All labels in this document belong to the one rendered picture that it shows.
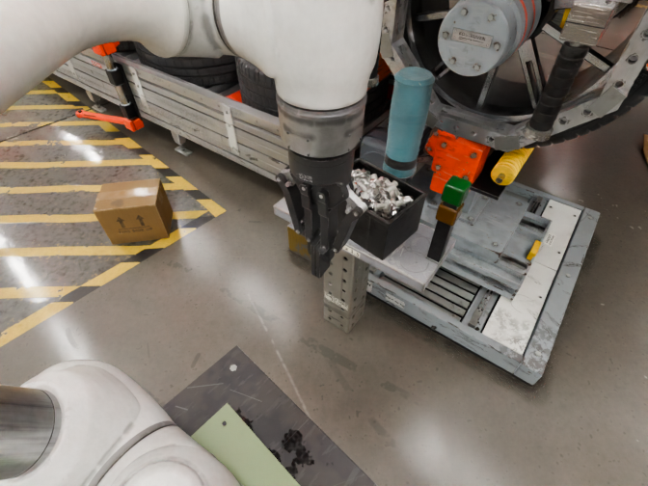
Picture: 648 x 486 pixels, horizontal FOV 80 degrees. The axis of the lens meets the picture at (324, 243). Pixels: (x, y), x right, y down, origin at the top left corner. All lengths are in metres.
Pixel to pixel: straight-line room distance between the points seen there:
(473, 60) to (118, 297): 1.29
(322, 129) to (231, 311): 1.04
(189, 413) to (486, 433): 0.77
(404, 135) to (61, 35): 0.77
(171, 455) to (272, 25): 0.49
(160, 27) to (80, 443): 0.48
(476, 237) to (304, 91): 1.03
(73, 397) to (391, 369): 0.87
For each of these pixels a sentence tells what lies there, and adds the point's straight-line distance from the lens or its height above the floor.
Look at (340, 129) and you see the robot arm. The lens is 0.39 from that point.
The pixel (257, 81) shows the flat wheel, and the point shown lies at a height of 0.46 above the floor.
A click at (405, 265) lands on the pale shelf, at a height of 0.45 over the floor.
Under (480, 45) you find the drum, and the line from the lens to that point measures 0.82.
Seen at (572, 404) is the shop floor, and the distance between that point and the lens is 1.37.
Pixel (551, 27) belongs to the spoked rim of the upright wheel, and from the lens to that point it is 1.05.
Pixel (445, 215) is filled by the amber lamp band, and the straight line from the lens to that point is 0.79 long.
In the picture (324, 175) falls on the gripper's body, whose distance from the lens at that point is 0.42.
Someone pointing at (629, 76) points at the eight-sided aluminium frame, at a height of 0.80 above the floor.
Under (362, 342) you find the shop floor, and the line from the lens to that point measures 1.26.
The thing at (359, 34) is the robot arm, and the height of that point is 1.00.
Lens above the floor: 1.10
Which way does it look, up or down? 47 degrees down
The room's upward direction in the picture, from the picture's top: straight up
